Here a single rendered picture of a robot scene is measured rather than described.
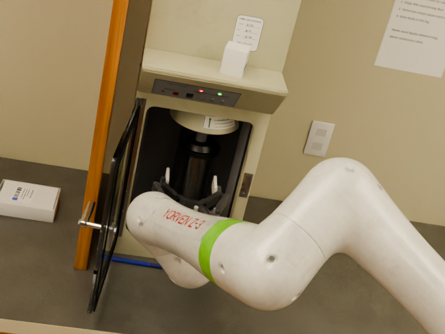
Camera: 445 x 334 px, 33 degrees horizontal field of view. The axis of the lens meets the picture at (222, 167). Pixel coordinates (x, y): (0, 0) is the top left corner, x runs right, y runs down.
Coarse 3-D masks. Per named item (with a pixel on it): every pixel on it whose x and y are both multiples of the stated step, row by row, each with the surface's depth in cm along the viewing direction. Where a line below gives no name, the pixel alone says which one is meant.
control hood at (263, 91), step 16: (144, 48) 168; (144, 64) 159; (160, 64) 161; (176, 64) 163; (192, 64) 165; (208, 64) 167; (144, 80) 164; (176, 80) 162; (192, 80) 161; (208, 80) 161; (224, 80) 161; (240, 80) 163; (256, 80) 165; (272, 80) 167; (240, 96) 167; (256, 96) 166; (272, 96) 165; (272, 112) 174
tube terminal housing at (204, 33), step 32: (160, 0) 164; (192, 0) 164; (224, 0) 164; (256, 0) 165; (288, 0) 165; (160, 32) 167; (192, 32) 168; (224, 32) 168; (288, 32) 169; (256, 64) 172; (160, 96) 175; (256, 128) 180; (256, 160) 184
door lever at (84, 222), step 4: (88, 204) 164; (92, 204) 164; (88, 208) 162; (92, 208) 163; (84, 212) 161; (88, 212) 161; (92, 212) 163; (84, 216) 159; (88, 216) 160; (80, 220) 158; (84, 220) 158; (88, 220) 159; (80, 224) 158; (84, 224) 158; (88, 224) 158; (92, 224) 158; (96, 224) 158; (100, 224) 158; (96, 228) 158; (100, 228) 158
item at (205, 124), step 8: (176, 112) 184; (184, 112) 182; (176, 120) 183; (184, 120) 182; (192, 120) 181; (200, 120) 181; (208, 120) 181; (216, 120) 181; (224, 120) 183; (232, 120) 185; (192, 128) 181; (200, 128) 181; (208, 128) 181; (216, 128) 182; (224, 128) 183; (232, 128) 185
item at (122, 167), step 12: (132, 132) 171; (120, 144) 152; (120, 168) 159; (120, 180) 166; (108, 192) 149; (120, 192) 172; (108, 204) 151; (120, 204) 180; (108, 216) 156; (108, 240) 168; (108, 252) 176; (96, 264) 158; (96, 276) 159; (96, 288) 165
